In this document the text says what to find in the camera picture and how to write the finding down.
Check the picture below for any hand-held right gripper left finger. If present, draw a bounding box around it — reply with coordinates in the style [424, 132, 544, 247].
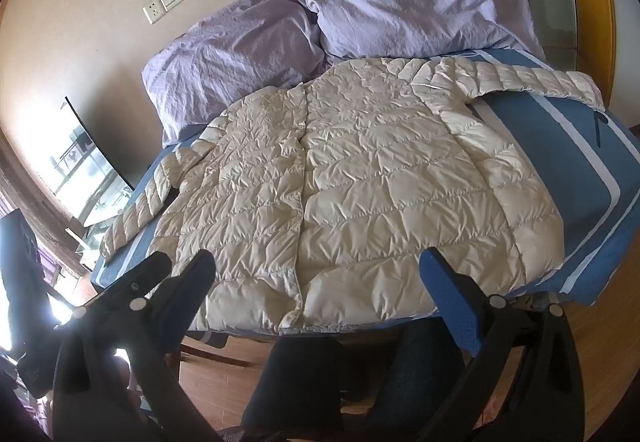
[54, 249, 217, 442]

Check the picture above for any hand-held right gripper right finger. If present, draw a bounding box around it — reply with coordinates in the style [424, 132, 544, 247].
[419, 247, 602, 442]

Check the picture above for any cream quilted down jacket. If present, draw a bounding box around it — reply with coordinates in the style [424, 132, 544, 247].
[100, 56, 609, 336]

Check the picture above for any person's right leg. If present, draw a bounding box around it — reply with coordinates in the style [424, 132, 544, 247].
[343, 322, 467, 442]

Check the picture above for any person's leg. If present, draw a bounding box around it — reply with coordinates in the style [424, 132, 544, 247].
[343, 322, 467, 442]
[241, 336, 347, 442]

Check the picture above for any person's left leg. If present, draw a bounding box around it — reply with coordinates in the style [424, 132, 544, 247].
[241, 336, 347, 442]

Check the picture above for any black flat screen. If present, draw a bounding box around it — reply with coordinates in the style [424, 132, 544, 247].
[64, 96, 137, 190]

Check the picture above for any dark lilac pillow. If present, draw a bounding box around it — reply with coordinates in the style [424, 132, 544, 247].
[141, 0, 329, 148]

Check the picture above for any wooden window frame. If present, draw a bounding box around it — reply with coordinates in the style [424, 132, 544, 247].
[0, 127, 88, 279]

